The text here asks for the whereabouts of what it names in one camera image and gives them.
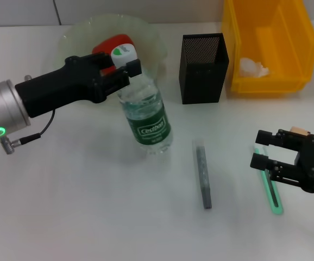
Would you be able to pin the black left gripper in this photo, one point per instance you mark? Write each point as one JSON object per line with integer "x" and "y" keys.
{"x": 59, "y": 87}

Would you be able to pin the red-orange fruit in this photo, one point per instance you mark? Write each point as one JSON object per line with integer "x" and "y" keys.
{"x": 102, "y": 47}

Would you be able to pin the beige eraser with barcode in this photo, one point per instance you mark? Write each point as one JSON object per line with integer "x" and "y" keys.
{"x": 298, "y": 130}

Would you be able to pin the green utility knife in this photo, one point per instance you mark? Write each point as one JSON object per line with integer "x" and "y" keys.
{"x": 275, "y": 201}

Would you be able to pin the grey pen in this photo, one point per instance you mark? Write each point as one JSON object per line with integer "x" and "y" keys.
{"x": 203, "y": 176}

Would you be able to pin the clear green-label water bottle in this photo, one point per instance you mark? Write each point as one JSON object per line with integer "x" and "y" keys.
{"x": 149, "y": 122}

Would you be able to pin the white plastic bag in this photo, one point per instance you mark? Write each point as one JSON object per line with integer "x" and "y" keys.
{"x": 252, "y": 68}

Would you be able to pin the pale green glass fruit plate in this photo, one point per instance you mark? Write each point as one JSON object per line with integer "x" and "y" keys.
{"x": 151, "y": 43}

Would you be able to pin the black mesh pen holder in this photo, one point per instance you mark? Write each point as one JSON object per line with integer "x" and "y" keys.
{"x": 200, "y": 84}

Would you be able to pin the yellow plastic bin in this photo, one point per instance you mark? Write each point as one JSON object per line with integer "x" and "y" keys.
{"x": 268, "y": 84}

